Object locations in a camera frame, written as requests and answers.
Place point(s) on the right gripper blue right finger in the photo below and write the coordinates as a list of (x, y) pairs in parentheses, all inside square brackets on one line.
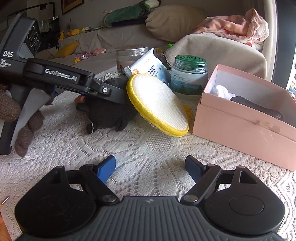
[(194, 168)]

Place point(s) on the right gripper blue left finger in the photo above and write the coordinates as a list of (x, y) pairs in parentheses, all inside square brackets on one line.
[(106, 168)]

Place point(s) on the black plush toy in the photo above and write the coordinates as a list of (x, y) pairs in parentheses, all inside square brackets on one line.
[(105, 114)]

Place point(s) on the yellow round sponge pad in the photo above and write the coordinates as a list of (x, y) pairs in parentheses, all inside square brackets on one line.
[(157, 104)]

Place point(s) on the wet wipes packet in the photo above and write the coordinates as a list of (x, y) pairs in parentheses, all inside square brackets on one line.
[(149, 64)]

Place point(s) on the hand in brown knit glove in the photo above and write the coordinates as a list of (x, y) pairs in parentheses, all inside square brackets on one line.
[(18, 105)]

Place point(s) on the white lace tablecloth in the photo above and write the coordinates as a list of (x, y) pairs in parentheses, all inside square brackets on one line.
[(148, 162)]

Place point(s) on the yellow cushion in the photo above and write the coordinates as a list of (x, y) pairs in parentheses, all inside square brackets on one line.
[(66, 50)]

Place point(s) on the pink cardboard box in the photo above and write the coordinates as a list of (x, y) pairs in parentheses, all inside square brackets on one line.
[(243, 128)]

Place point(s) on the green lid glass jar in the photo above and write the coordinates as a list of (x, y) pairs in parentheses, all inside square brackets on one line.
[(189, 75)]

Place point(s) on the clear plastic jar brown contents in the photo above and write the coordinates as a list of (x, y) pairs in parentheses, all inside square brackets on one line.
[(127, 55)]

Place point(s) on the beige sofa cover cloth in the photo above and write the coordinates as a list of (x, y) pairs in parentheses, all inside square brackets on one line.
[(217, 50)]

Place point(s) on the green plush toy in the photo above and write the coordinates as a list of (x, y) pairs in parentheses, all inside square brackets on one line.
[(130, 15)]

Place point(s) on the beige pillow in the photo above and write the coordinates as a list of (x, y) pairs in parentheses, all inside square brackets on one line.
[(172, 22)]

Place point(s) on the pink patterned blanket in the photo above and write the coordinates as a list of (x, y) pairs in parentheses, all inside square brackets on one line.
[(250, 29)]

